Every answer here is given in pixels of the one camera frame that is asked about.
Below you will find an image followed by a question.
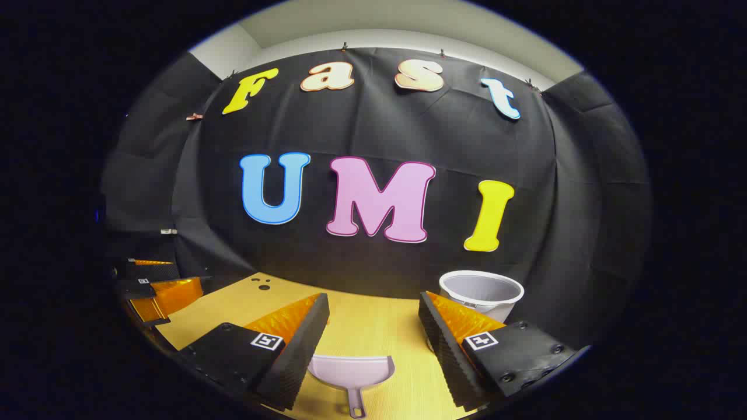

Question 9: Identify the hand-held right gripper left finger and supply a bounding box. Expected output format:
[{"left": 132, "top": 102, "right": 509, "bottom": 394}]
[{"left": 178, "top": 293, "right": 330, "bottom": 411}]

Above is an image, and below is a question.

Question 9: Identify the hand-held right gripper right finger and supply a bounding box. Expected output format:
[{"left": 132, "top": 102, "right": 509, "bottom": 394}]
[{"left": 418, "top": 290, "right": 591, "bottom": 410}]

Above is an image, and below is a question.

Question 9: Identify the lavender plastic dustpan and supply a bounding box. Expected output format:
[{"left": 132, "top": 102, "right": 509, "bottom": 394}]
[{"left": 308, "top": 354, "right": 396, "bottom": 419}]

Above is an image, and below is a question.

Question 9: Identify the white ribbed garbage bin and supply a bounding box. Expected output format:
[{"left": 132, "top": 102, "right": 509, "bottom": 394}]
[{"left": 439, "top": 269, "right": 525, "bottom": 324}]

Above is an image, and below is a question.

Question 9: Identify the wooden desktop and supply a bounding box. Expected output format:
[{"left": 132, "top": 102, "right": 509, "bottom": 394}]
[{"left": 155, "top": 271, "right": 508, "bottom": 420}]

